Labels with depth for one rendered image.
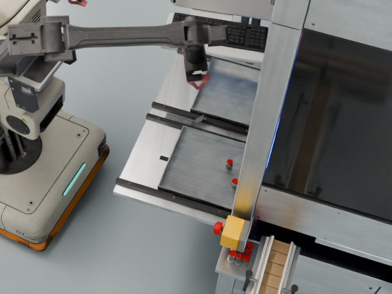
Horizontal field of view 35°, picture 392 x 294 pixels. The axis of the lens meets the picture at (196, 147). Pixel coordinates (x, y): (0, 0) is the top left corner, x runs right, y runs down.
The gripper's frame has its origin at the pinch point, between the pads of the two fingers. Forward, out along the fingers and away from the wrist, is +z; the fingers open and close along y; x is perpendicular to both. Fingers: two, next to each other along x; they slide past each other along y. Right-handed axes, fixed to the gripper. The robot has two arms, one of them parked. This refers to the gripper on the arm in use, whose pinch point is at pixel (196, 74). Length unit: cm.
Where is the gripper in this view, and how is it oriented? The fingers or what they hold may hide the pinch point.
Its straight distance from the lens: 192.4
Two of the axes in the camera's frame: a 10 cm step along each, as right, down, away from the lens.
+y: -1.2, -8.5, 5.1
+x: -9.9, 1.4, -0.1
